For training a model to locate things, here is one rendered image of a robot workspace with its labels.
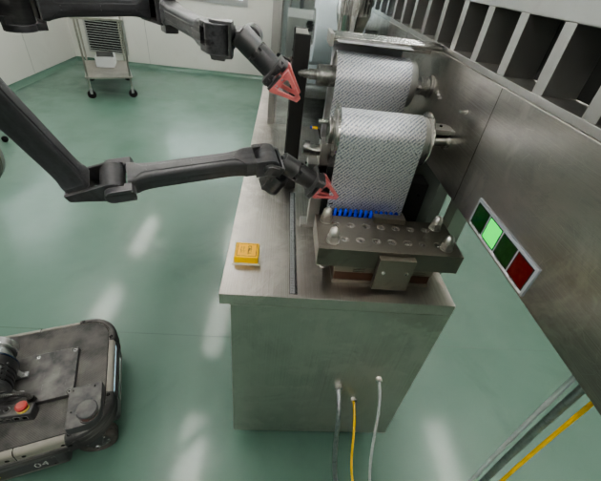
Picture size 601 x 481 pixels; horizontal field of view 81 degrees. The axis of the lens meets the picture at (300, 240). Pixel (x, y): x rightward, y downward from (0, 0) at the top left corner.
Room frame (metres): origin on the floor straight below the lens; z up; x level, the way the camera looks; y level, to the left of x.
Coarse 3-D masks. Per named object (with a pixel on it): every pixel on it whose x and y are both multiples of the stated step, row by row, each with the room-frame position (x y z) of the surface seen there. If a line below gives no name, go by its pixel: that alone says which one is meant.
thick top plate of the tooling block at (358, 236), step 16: (320, 224) 0.82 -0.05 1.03; (336, 224) 0.84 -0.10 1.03; (352, 224) 0.85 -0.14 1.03; (368, 224) 0.86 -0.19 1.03; (384, 224) 0.87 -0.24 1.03; (400, 224) 0.88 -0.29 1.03; (416, 224) 0.89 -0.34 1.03; (320, 240) 0.75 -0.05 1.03; (352, 240) 0.77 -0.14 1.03; (368, 240) 0.78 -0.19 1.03; (384, 240) 0.79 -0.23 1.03; (400, 240) 0.80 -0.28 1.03; (416, 240) 0.81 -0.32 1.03; (432, 240) 0.82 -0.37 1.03; (320, 256) 0.72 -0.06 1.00; (336, 256) 0.72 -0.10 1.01; (352, 256) 0.73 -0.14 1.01; (368, 256) 0.73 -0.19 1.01; (400, 256) 0.74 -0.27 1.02; (416, 256) 0.74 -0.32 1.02; (432, 256) 0.75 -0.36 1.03; (448, 256) 0.76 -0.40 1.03; (448, 272) 0.76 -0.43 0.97
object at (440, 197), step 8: (416, 168) 1.16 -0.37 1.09; (424, 168) 1.11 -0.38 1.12; (424, 176) 1.09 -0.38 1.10; (432, 176) 1.03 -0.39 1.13; (432, 184) 1.01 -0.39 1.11; (440, 184) 0.97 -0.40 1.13; (432, 192) 0.99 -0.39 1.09; (440, 192) 0.97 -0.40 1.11; (424, 200) 1.03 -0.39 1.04; (432, 200) 0.97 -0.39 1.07; (440, 200) 0.97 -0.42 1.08; (424, 208) 1.01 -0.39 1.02; (432, 208) 0.97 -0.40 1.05; (440, 208) 0.97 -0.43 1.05; (424, 216) 0.99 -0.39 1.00; (432, 216) 0.97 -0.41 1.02
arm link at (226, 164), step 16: (256, 144) 0.87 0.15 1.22; (112, 160) 0.76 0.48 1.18; (128, 160) 0.76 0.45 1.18; (176, 160) 0.78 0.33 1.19; (192, 160) 0.79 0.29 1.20; (208, 160) 0.80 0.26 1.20; (224, 160) 0.81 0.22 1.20; (240, 160) 0.81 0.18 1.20; (256, 160) 0.82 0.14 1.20; (272, 160) 0.83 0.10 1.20; (128, 176) 0.71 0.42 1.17; (144, 176) 0.72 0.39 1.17; (160, 176) 0.74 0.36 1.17; (176, 176) 0.75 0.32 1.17; (192, 176) 0.77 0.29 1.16; (208, 176) 0.79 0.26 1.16; (224, 176) 0.81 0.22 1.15; (240, 176) 0.82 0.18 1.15; (256, 176) 0.84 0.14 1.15; (112, 192) 0.67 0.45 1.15; (128, 192) 0.68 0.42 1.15
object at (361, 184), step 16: (336, 160) 0.92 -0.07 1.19; (352, 160) 0.92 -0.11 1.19; (368, 160) 0.93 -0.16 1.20; (336, 176) 0.92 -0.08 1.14; (352, 176) 0.92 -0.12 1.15; (368, 176) 0.93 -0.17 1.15; (384, 176) 0.93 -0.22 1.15; (400, 176) 0.94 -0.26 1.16; (352, 192) 0.92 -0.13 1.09; (368, 192) 0.93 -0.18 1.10; (384, 192) 0.93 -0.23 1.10; (400, 192) 0.94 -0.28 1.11; (352, 208) 0.92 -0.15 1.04; (368, 208) 0.93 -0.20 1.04; (384, 208) 0.94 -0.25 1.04; (400, 208) 0.94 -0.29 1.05
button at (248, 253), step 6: (240, 246) 0.80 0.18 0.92; (246, 246) 0.81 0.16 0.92; (252, 246) 0.81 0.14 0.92; (258, 246) 0.82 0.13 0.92; (240, 252) 0.78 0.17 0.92; (246, 252) 0.78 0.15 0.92; (252, 252) 0.79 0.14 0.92; (258, 252) 0.79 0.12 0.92; (234, 258) 0.76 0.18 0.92; (240, 258) 0.76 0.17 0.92; (246, 258) 0.76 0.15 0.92; (252, 258) 0.76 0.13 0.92; (258, 258) 0.77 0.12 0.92
